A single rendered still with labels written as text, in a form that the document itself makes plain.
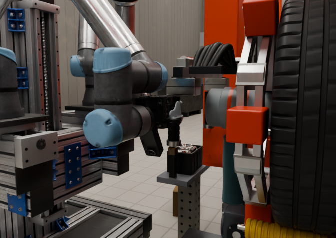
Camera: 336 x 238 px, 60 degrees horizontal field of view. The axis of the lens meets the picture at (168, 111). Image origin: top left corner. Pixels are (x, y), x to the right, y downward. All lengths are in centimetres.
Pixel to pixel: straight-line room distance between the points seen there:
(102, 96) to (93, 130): 7
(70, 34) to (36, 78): 400
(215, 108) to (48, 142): 54
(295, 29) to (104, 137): 45
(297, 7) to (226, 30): 66
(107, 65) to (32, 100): 76
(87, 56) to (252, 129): 64
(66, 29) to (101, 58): 466
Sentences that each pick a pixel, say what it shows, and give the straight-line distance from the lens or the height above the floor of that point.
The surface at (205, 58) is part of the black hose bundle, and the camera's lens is 79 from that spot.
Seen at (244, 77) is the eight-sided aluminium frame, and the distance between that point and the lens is 69.
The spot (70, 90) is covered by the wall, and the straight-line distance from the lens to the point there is 519.
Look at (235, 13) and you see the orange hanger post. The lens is 140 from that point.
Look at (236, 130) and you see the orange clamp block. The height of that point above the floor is 84.
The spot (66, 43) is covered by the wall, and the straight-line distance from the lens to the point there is 519.
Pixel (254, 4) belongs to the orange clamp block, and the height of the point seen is 112.
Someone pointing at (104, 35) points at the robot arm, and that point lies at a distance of 74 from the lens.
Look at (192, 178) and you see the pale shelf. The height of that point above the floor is 45.
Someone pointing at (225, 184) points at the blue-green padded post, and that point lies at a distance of 114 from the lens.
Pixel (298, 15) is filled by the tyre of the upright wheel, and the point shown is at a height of 109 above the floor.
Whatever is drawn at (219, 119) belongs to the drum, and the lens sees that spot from 94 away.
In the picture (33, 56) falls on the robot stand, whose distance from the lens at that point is 129.
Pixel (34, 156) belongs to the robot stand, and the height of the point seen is 71.
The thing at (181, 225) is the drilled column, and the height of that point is 11.
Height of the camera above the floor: 95
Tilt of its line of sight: 7 degrees down
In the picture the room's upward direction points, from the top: straight up
